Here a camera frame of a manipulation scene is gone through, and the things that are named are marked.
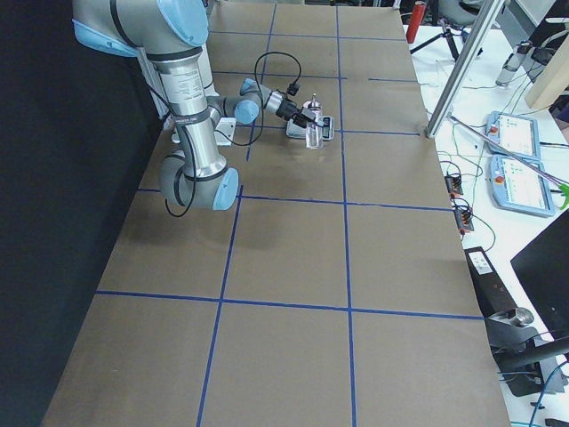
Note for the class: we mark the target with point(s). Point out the blue teach pendant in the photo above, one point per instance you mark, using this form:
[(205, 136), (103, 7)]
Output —
[(514, 133), (518, 188)]

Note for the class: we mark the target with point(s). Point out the lower blue teach pendant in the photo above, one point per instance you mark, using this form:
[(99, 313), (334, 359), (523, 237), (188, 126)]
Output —
[(518, 188)]

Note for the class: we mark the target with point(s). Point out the upper blue teach pendant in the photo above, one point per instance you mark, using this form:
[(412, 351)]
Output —
[(514, 133)]

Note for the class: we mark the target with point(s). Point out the glass sauce bottle metal cap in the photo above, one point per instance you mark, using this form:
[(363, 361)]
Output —
[(313, 136)]

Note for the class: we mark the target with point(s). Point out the black clamp metal knob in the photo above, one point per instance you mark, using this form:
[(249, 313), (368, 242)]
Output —
[(525, 358)]

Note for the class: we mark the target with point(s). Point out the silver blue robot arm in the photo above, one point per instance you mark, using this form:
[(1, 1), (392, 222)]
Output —
[(173, 35)]

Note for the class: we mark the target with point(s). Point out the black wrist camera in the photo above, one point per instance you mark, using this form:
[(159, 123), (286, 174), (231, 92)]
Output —
[(292, 89)]

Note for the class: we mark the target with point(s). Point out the black camera tripod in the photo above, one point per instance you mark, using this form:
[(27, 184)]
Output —
[(448, 32)]

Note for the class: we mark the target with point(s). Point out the red cylinder tube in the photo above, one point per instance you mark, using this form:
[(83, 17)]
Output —
[(417, 16)]

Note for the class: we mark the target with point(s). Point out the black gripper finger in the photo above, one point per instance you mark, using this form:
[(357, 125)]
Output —
[(302, 124), (305, 114)]

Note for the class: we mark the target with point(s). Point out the orange black connector block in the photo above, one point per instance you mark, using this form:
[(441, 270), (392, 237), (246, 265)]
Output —
[(453, 185)]

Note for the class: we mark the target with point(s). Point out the black box white label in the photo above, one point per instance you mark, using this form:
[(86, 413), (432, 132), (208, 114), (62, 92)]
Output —
[(492, 295)]

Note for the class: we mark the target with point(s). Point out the silver digital kitchen scale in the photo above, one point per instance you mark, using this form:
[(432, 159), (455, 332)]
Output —
[(326, 127)]

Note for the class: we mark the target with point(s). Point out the long rod green tip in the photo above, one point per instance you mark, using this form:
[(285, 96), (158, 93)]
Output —
[(562, 185)]

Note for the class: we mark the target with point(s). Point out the black monitor corner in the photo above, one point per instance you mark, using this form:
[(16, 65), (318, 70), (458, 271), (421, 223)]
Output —
[(542, 270)]

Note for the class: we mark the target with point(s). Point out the aluminium frame post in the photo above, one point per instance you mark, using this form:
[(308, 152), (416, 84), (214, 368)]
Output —
[(482, 25)]

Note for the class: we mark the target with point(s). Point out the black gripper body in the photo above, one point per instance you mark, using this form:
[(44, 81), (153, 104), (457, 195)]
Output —
[(286, 108)]

